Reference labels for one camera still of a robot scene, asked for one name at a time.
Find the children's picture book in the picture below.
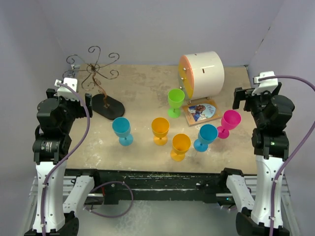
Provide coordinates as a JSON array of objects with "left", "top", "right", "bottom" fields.
[{"left": 182, "top": 99, "right": 222, "bottom": 126}]

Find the blue wine glass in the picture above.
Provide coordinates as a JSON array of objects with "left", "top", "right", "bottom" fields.
[
  {"left": 112, "top": 117, "right": 133, "bottom": 147},
  {"left": 193, "top": 124, "right": 218, "bottom": 152}
]

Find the white round drawer cabinet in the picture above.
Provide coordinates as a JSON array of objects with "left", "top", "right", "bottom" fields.
[{"left": 178, "top": 51, "right": 225, "bottom": 101}]

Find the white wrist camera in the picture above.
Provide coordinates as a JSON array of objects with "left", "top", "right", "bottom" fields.
[
  {"left": 252, "top": 71, "right": 278, "bottom": 96},
  {"left": 54, "top": 77, "right": 79, "bottom": 101}
]

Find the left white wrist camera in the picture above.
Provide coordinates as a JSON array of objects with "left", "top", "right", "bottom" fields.
[{"left": 54, "top": 77, "right": 79, "bottom": 101}]

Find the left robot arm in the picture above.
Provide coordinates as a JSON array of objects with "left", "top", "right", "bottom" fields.
[{"left": 25, "top": 78, "right": 93, "bottom": 236}]

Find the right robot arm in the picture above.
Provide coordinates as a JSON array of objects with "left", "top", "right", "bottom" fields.
[{"left": 219, "top": 85, "right": 295, "bottom": 236}]

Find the pink plastic wine glass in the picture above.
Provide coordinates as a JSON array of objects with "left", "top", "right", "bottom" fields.
[{"left": 217, "top": 110, "right": 242, "bottom": 139}]

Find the orange wine glass right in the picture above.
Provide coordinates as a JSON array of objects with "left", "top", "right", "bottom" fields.
[{"left": 170, "top": 133, "right": 191, "bottom": 162}]

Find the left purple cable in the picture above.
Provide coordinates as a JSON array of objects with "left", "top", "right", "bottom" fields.
[{"left": 40, "top": 82, "right": 134, "bottom": 236}]

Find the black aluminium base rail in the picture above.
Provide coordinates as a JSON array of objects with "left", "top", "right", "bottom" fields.
[{"left": 29, "top": 169, "right": 290, "bottom": 206}]

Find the green plastic wine glass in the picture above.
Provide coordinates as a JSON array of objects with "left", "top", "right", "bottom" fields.
[{"left": 168, "top": 88, "right": 185, "bottom": 118}]

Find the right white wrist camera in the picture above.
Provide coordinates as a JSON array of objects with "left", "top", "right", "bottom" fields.
[{"left": 252, "top": 71, "right": 278, "bottom": 96}]

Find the orange wine glass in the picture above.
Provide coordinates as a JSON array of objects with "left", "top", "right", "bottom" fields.
[
  {"left": 151, "top": 117, "right": 170, "bottom": 146},
  {"left": 170, "top": 133, "right": 191, "bottom": 162}
]

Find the metal wine glass rack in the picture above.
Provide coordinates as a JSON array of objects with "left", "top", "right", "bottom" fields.
[{"left": 63, "top": 46, "right": 125, "bottom": 120}]

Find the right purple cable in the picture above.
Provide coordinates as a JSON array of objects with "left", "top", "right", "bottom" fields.
[{"left": 257, "top": 75, "right": 315, "bottom": 236}]

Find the purple cable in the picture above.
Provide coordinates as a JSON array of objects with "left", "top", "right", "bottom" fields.
[
  {"left": 40, "top": 82, "right": 134, "bottom": 236},
  {"left": 257, "top": 75, "right": 315, "bottom": 236}
]

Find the orange wine glass left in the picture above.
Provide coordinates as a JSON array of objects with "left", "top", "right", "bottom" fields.
[{"left": 151, "top": 117, "right": 170, "bottom": 146}]

